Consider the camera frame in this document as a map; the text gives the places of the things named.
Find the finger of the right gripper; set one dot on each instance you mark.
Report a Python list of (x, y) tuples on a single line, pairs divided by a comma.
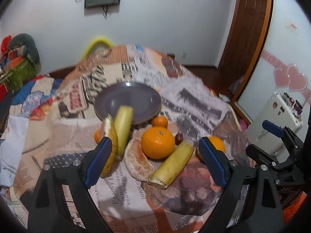
[(272, 128)]

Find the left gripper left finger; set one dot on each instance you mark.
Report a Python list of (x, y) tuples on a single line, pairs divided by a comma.
[(49, 211)]

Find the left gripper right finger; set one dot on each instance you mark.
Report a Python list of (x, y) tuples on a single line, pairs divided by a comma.
[(261, 211)]

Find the yellow-green zucchini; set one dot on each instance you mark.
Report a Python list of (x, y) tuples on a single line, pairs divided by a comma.
[(171, 168), (123, 123)]

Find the large orange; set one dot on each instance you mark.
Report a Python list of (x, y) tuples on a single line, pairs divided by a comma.
[(157, 143)]

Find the small orange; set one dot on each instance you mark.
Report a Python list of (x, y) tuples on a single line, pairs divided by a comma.
[(160, 121)]

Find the white appliance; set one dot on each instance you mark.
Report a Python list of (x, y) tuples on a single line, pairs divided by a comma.
[(283, 111)]

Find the peeled pomelo segment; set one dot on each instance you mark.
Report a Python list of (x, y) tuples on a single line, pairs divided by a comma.
[(136, 161)]

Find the pomelo piece with rind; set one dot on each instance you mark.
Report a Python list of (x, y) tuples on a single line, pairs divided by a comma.
[(108, 130)]

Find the dark red grape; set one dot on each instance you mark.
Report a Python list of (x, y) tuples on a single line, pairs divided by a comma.
[(178, 138)]

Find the upright yellow-green zucchini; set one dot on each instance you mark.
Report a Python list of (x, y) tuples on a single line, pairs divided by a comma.
[(123, 123)]

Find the patchwork quilt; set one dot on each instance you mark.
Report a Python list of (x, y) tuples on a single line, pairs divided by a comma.
[(33, 94)]

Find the brown wooden door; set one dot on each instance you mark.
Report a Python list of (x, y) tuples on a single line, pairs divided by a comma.
[(246, 36)]

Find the newspaper print tablecloth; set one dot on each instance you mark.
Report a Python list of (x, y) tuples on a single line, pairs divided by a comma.
[(62, 129)]

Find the purple round plate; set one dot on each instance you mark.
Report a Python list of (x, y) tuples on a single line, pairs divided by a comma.
[(145, 101)]

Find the pile of colourful clothes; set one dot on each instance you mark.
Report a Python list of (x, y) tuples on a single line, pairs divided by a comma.
[(20, 61)]

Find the pink heart wall decoration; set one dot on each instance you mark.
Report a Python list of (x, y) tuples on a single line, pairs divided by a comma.
[(288, 76)]

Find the white wall socket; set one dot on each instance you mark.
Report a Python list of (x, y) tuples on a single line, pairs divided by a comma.
[(184, 54)]

